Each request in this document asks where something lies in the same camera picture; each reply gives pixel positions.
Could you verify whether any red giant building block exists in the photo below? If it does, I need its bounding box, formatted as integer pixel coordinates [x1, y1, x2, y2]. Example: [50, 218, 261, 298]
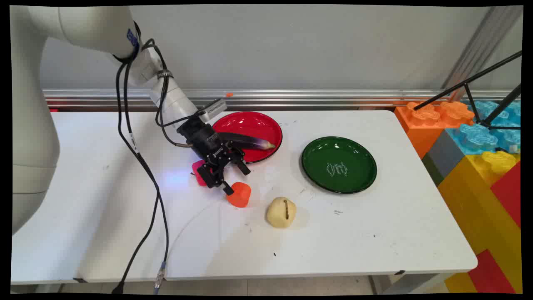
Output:
[490, 162, 522, 228]

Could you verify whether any short black wrist cable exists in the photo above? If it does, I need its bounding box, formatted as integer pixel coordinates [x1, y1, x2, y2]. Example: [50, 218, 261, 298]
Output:
[142, 38, 194, 148]

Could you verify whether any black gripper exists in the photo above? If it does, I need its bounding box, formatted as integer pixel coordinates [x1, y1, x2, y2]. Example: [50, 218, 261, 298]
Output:
[177, 115, 252, 196]

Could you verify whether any red round plate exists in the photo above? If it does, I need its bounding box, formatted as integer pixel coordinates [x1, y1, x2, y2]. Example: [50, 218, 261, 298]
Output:
[212, 111, 283, 164]

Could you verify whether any yellow toy potato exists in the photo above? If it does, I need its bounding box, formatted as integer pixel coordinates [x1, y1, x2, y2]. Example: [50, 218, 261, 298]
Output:
[266, 197, 297, 229]

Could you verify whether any aluminium rail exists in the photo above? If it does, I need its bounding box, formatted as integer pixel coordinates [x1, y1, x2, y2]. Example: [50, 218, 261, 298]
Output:
[42, 88, 521, 110]

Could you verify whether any blue giant building block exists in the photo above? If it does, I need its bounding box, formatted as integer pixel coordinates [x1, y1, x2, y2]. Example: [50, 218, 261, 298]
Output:
[446, 100, 522, 155]

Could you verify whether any black cable with silver connector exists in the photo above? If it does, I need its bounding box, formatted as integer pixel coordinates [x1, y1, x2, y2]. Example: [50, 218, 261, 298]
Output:
[121, 62, 169, 295]

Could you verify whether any black cable with black plug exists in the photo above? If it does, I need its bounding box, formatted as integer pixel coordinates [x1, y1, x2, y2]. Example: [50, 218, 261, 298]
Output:
[112, 58, 164, 295]

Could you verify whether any orange toy fruit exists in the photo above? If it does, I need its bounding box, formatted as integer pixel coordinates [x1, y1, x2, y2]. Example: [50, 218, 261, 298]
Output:
[226, 182, 252, 208]

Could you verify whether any white table leg frame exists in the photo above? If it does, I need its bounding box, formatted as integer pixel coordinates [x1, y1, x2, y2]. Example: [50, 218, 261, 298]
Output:
[370, 273, 452, 295]

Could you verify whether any green round plate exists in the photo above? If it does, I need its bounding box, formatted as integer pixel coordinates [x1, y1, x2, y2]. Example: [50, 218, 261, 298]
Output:
[301, 136, 378, 195]

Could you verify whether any grey giant building block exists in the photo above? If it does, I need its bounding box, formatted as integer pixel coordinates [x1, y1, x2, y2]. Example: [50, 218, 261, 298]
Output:
[422, 130, 465, 187]

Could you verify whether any purple toy eggplant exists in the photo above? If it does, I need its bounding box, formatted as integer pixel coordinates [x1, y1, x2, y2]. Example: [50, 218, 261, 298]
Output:
[219, 132, 276, 151]

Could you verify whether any pink toy apple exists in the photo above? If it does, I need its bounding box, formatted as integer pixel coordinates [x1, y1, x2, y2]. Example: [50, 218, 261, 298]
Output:
[191, 160, 213, 187]

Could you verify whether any black tripod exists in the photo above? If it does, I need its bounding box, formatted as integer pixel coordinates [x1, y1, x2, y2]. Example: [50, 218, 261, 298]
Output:
[413, 50, 523, 131]

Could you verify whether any yellow giant building block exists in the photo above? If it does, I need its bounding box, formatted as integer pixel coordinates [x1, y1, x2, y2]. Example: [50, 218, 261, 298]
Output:
[437, 150, 522, 294]

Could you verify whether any orange giant building block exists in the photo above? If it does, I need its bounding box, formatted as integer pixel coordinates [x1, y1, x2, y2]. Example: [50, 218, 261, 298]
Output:
[394, 101, 476, 160]

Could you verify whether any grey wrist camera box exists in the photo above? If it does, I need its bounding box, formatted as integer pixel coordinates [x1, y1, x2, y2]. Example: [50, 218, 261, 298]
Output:
[199, 99, 228, 123]

